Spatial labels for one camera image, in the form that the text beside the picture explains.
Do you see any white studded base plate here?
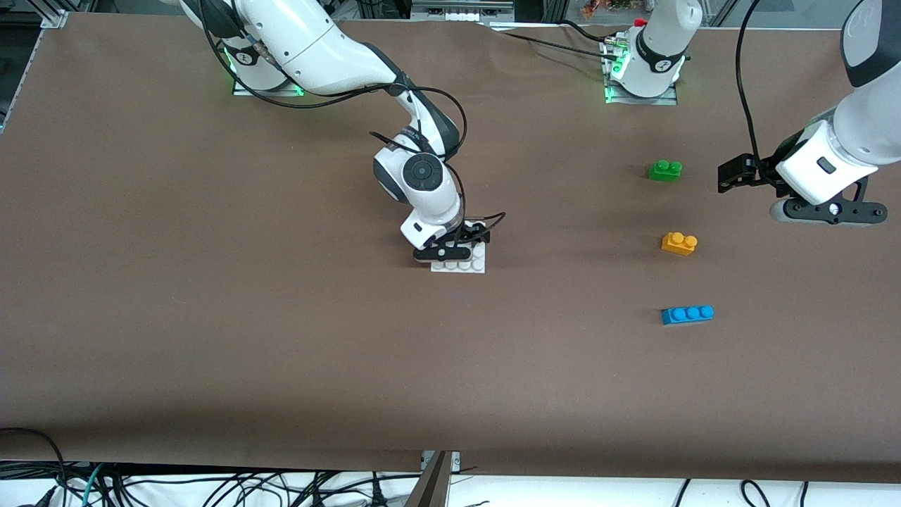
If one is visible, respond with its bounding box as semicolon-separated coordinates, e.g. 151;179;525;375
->
429;238;488;275

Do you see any yellow toy block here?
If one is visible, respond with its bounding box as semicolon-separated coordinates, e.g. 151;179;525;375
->
660;232;699;256

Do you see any blue toy block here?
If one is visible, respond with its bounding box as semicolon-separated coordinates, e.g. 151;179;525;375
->
661;304;715;326

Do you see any brown table cover sheet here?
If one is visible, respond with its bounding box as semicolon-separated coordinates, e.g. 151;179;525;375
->
0;11;901;485

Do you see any white power strip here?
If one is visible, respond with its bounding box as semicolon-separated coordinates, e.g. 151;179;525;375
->
410;0;516;23

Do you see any black base cable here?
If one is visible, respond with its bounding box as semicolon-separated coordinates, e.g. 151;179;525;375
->
501;31;620;58
560;19;624;44

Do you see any dark metal post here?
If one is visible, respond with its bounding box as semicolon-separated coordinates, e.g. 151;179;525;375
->
403;451;453;507

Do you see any teal cable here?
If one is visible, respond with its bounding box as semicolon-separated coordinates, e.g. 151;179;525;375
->
80;463;105;507

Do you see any black looped cable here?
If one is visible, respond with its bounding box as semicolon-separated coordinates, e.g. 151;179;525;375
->
0;427;68;494

